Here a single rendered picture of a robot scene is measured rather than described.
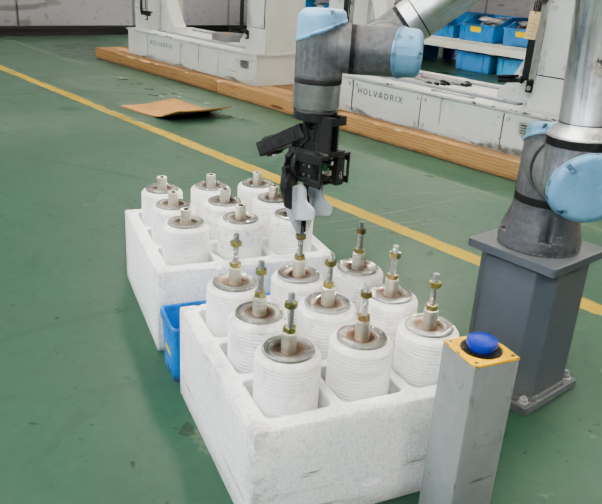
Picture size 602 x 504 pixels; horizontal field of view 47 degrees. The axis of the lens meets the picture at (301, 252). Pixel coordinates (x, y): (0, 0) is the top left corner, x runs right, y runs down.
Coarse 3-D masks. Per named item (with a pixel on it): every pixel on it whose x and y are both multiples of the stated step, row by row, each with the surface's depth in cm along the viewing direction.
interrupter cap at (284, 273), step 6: (282, 270) 124; (288, 270) 125; (306, 270) 125; (312, 270) 125; (282, 276) 122; (288, 276) 122; (306, 276) 123; (312, 276) 122; (318, 276) 122; (294, 282) 120; (300, 282) 120; (306, 282) 120
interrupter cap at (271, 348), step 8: (280, 336) 102; (264, 344) 99; (272, 344) 100; (280, 344) 100; (304, 344) 100; (312, 344) 100; (264, 352) 97; (272, 352) 98; (280, 352) 98; (296, 352) 99; (304, 352) 98; (312, 352) 98; (272, 360) 96; (280, 360) 96; (288, 360) 96; (296, 360) 96; (304, 360) 96
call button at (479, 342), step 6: (468, 336) 90; (474, 336) 89; (480, 336) 90; (486, 336) 90; (492, 336) 90; (468, 342) 89; (474, 342) 88; (480, 342) 88; (486, 342) 88; (492, 342) 88; (498, 342) 89; (474, 348) 88; (480, 348) 88; (486, 348) 88; (492, 348) 88; (486, 354) 88
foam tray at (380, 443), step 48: (192, 336) 118; (192, 384) 122; (240, 384) 103; (240, 432) 98; (288, 432) 95; (336, 432) 98; (384, 432) 102; (240, 480) 100; (288, 480) 98; (336, 480) 102; (384, 480) 106
